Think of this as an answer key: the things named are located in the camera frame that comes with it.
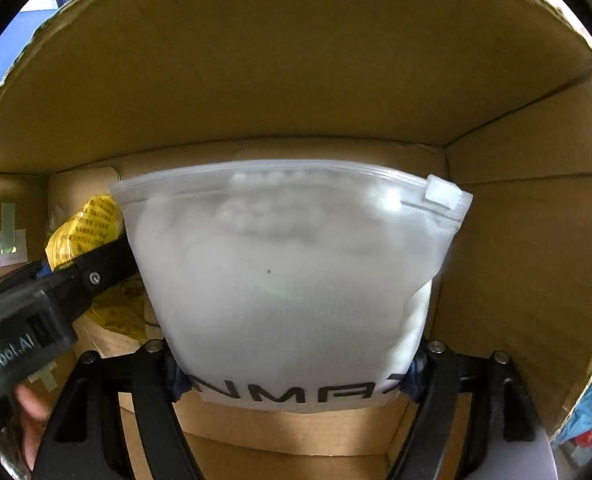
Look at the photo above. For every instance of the white zip bag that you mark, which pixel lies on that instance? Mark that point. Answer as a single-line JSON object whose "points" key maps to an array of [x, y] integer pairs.
{"points": [[291, 285]]}

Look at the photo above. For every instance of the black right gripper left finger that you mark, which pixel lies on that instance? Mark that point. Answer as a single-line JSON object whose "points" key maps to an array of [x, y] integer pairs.
{"points": [[85, 438]]}

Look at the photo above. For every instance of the person's hand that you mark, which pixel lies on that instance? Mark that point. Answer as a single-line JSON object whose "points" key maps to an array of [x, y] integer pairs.
{"points": [[33, 416]]}

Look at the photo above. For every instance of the yellow snack bag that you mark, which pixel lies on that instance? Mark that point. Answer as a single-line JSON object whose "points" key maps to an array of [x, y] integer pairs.
{"points": [[98, 222]]}

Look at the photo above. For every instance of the open cardboard box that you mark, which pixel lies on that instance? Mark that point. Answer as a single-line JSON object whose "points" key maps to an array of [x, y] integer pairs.
{"points": [[494, 96]]}

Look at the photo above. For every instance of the blue floor mat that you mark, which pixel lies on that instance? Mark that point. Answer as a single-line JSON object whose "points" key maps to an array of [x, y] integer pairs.
{"points": [[17, 35]]}

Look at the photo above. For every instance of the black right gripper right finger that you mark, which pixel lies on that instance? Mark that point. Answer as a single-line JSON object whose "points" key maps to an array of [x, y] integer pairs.
{"points": [[473, 419]]}

